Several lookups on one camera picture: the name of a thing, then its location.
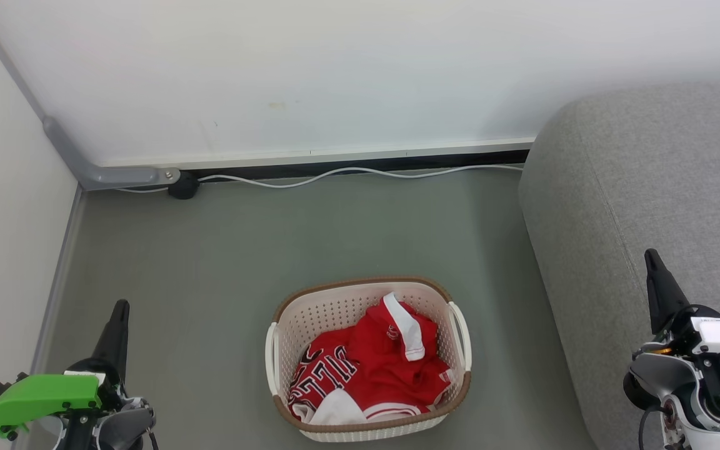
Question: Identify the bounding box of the grey fabric sofa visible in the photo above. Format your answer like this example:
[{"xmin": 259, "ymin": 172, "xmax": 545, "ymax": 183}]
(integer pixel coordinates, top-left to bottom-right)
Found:
[{"xmin": 518, "ymin": 81, "xmax": 720, "ymax": 450}]

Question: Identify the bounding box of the grey metal partition bracket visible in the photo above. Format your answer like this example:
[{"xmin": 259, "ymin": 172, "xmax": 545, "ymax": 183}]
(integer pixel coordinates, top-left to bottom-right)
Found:
[{"xmin": 0, "ymin": 3, "xmax": 181, "ymax": 191}]

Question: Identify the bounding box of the cream laundry basket brown rim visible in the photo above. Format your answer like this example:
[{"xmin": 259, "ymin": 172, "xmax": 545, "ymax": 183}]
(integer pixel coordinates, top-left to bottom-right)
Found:
[{"xmin": 265, "ymin": 277, "xmax": 473, "ymax": 443}]

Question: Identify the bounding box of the red basketball jersey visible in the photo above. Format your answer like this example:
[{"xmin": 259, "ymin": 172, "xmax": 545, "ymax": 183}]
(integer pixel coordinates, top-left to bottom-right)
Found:
[{"xmin": 287, "ymin": 292, "xmax": 455, "ymax": 426}]

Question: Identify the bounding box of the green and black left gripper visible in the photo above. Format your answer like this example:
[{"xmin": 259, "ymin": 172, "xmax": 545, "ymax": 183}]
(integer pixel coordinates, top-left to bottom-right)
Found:
[{"xmin": 0, "ymin": 300, "xmax": 131, "ymax": 439}]

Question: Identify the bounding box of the black round partition foot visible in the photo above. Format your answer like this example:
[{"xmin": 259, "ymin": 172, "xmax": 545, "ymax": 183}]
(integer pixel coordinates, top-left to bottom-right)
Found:
[{"xmin": 168, "ymin": 171, "xmax": 201, "ymax": 201}]

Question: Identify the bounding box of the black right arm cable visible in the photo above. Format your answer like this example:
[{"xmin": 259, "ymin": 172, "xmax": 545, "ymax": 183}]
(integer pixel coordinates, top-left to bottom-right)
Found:
[{"xmin": 637, "ymin": 405, "xmax": 668, "ymax": 450}]

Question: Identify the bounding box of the white floor cable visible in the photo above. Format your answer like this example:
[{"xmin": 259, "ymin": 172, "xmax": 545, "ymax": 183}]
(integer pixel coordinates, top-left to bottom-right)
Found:
[{"xmin": 116, "ymin": 165, "xmax": 524, "ymax": 194}]

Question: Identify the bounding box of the grey side panel trim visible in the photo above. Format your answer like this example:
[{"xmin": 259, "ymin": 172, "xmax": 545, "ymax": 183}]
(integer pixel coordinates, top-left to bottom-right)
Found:
[{"xmin": 27, "ymin": 186, "xmax": 86, "ymax": 376}]

